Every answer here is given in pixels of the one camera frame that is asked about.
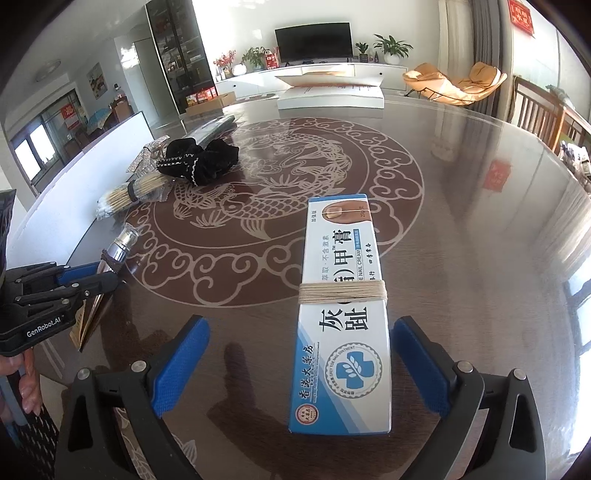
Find blue white medicine box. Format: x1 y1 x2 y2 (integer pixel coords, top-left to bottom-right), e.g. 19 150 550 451
288 194 392 436

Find bagged wooden sticks bundle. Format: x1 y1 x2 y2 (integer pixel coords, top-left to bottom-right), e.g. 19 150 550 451
95 171 172 219

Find black knitted gloves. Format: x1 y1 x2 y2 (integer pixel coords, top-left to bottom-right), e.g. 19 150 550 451
156 138 239 186

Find left hand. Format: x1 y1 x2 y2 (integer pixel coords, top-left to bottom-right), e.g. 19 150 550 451
0 349 43 416

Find large white cardboard box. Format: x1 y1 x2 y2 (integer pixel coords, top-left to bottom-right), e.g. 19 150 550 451
6 112 153 268

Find black plastic flat package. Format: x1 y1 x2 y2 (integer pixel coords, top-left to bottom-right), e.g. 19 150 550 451
186 115 235 148

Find brown cardboard box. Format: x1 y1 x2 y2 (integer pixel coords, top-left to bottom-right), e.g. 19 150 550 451
185 91 236 116

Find red flower vase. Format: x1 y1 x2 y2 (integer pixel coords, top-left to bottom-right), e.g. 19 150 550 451
213 50 236 79

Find dark glass display cabinet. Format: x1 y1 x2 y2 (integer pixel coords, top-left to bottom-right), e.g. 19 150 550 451
145 0 214 114

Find wooden dining chair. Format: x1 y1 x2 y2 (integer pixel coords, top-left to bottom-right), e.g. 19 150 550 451
508 76 590 153

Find flat white box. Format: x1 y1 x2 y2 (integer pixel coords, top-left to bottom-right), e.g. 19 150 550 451
276 72 385 110

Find white tv cabinet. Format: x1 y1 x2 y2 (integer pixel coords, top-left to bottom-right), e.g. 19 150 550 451
215 63 407 98

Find orange lounge chair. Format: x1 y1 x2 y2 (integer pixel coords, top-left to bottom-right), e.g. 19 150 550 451
403 62 507 106

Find green potted plant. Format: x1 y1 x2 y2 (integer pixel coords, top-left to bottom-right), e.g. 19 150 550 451
375 34 414 65

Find black television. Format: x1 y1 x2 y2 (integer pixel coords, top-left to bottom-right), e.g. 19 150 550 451
274 22 353 62

